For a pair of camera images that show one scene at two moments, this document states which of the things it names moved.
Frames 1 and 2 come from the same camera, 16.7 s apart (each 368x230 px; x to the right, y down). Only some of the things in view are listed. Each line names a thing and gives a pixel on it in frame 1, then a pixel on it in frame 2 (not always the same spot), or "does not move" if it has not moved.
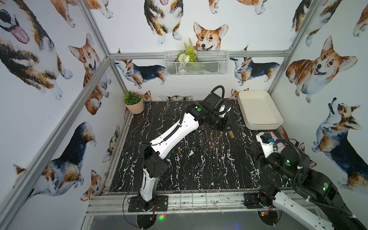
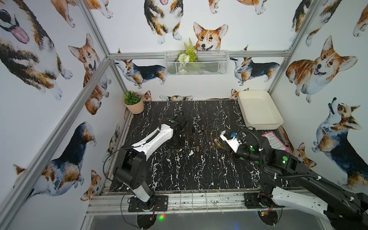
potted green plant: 133,102 does not move
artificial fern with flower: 187,57 does not move
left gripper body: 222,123 -> 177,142
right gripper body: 274,161 -> 243,154
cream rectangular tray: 258,111 does not move
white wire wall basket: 210,63 does not move
